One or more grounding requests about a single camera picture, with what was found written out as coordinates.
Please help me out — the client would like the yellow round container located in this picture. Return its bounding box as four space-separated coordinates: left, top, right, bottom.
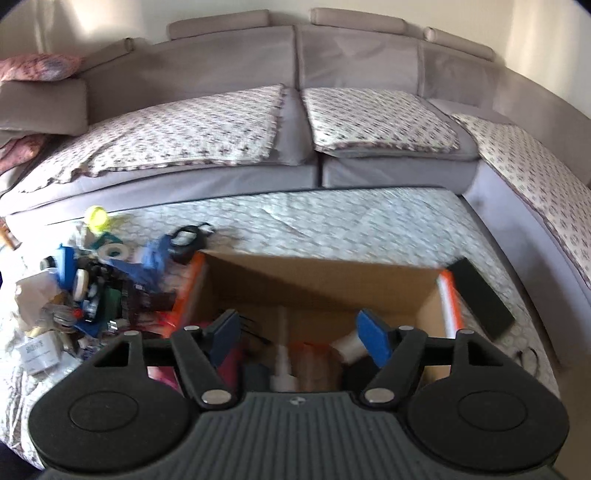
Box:
85 206 112 232

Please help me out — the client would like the black device with strap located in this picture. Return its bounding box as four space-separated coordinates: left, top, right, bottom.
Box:
168 223 215 265

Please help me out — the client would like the dark green packet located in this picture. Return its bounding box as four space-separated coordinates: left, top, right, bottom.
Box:
102 286 122 319

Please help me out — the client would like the cardboard box with orange edge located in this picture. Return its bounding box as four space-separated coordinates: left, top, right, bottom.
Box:
168 251 462 393

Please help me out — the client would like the red box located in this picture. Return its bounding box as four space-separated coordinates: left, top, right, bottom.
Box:
217 346 245 393

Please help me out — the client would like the white pump bottle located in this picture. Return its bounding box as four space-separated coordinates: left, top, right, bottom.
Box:
270 307 296 393

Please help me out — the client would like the quilted patterned table cover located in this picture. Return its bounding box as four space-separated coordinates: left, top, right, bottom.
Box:
0 187 561 462

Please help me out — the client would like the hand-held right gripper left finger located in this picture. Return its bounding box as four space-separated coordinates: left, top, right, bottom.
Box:
95 310 243 409

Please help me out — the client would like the pink patterned pillow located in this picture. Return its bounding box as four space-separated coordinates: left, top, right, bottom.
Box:
0 134 49 174
0 53 84 83

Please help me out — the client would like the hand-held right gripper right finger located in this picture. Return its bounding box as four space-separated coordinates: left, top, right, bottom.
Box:
356 310 509 409

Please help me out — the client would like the black flat case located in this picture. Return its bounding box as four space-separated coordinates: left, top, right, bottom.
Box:
447 257 515 340

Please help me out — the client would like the pink box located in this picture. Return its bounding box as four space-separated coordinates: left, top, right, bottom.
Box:
147 364 183 393

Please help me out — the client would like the white labelled box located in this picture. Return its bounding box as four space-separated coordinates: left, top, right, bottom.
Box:
18 335 63 374

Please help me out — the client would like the white tape roll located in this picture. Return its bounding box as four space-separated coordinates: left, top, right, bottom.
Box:
98 244 132 261

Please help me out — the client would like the blue cloth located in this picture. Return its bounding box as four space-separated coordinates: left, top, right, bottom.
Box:
111 234 175 289

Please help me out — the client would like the grey sofa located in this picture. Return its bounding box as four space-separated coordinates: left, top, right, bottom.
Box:
0 7 591 296

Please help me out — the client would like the patterned sofa seat cover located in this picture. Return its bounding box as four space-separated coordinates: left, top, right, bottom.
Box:
302 88 461 155
450 113 591 287
18 84 287 195

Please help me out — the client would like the black cable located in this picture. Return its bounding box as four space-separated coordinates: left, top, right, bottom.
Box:
512 348 541 377

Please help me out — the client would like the grey sofa headrest cushion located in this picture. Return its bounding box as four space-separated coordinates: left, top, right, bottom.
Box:
78 38 134 70
310 7 402 33
167 10 271 41
422 27 496 63

